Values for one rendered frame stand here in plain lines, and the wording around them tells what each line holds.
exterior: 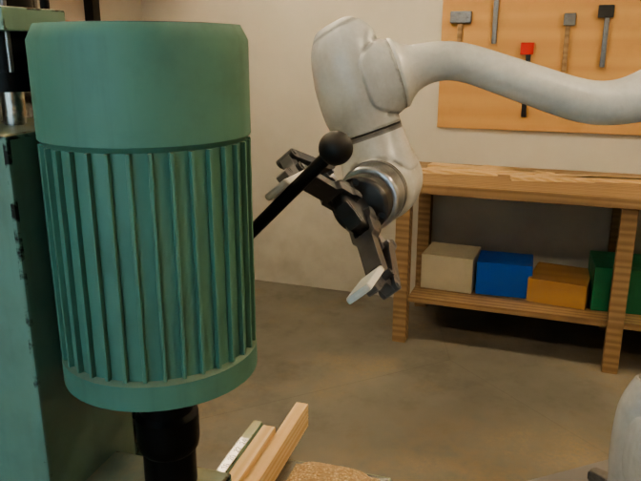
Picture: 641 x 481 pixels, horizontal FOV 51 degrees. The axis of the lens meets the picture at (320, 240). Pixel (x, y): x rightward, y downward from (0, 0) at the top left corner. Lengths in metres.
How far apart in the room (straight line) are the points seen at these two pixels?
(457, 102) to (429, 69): 2.87
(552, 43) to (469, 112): 0.54
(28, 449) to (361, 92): 0.60
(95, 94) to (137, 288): 0.15
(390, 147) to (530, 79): 0.22
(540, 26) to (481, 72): 2.81
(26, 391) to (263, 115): 3.66
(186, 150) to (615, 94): 0.69
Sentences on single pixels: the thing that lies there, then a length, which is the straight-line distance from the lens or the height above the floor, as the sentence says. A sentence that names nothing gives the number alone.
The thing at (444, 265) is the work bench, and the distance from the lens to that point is 3.58.
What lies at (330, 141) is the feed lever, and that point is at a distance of 0.67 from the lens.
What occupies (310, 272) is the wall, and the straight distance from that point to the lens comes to 4.32.
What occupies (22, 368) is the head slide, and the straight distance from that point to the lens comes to 0.66.
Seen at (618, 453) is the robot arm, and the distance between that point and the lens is 1.27.
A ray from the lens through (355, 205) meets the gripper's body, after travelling 0.82.
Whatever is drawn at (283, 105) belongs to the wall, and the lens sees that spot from 4.17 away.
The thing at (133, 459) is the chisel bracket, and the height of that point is 1.07.
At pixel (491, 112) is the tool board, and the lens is 3.83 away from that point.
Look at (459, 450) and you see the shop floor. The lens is 2.76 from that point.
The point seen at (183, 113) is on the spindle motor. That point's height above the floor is 1.44.
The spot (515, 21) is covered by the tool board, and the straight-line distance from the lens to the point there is 3.81.
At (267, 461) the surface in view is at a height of 0.94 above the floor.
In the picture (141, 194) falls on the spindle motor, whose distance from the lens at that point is 0.53.
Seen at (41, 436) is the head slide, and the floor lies 1.15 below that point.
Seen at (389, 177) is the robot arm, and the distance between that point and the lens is 0.89.
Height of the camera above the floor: 1.49
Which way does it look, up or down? 16 degrees down
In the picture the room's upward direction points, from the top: straight up
